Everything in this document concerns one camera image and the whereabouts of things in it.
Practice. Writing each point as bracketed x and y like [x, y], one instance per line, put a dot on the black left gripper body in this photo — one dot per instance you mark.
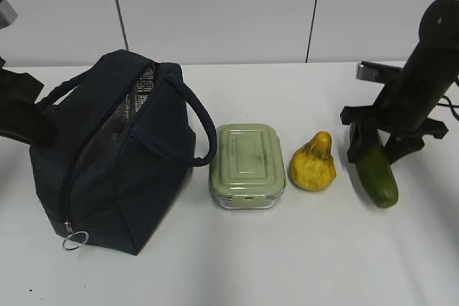
[18, 89]

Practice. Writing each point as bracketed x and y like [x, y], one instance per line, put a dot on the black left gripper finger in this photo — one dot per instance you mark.
[22, 121]

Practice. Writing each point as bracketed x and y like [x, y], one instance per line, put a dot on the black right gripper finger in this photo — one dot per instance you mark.
[397, 148]
[362, 138]

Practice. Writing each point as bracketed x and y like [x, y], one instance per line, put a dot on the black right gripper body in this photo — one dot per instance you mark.
[403, 125]

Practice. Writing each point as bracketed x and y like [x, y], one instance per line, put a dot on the green cucumber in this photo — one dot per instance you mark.
[377, 178]

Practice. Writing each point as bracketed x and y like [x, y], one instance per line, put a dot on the yellow pear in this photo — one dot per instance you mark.
[312, 165]

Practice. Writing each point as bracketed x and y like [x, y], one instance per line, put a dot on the navy insulated lunch bag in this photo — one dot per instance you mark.
[128, 132]

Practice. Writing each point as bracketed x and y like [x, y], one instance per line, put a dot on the green lidded glass container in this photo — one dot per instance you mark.
[248, 170]

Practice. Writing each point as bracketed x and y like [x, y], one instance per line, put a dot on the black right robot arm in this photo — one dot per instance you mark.
[410, 92]

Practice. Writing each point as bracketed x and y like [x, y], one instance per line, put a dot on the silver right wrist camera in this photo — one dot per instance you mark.
[376, 72]

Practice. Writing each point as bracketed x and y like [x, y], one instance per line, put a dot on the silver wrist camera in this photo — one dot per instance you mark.
[7, 14]
[376, 72]

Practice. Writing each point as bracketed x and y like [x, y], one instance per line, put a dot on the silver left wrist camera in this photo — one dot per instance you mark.
[7, 14]

